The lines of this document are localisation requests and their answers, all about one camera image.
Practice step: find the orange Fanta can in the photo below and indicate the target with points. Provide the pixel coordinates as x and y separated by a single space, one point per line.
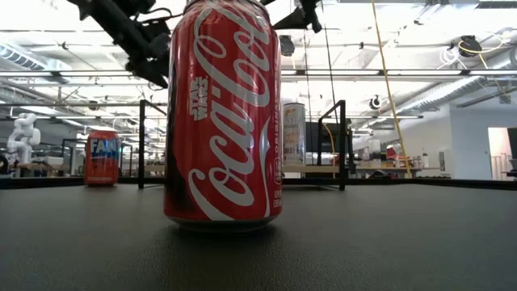
102 165

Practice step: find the black rounded object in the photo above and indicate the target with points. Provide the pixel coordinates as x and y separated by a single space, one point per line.
379 174

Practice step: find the red Coca-Cola can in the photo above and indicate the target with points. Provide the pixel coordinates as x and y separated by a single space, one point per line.
226 121

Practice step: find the small black ceiling reel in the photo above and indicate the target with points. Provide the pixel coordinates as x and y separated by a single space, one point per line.
375 102

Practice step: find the tall silver beverage can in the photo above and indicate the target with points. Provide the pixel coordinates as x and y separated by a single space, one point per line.
294 133

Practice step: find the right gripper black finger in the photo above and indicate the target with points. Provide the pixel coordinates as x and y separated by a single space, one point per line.
297 21
312 12

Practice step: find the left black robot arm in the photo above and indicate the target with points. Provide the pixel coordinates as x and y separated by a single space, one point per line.
109 20

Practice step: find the black frame wooden shelf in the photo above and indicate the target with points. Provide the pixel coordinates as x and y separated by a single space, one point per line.
342 141

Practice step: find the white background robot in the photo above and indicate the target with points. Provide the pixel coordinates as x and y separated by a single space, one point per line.
24 135

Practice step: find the long ceiling light rail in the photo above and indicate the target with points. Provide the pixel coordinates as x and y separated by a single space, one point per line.
424 72

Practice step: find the red background item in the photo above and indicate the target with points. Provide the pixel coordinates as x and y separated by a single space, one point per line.
392 153

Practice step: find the black monitor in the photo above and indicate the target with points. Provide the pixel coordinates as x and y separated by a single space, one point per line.
313 137

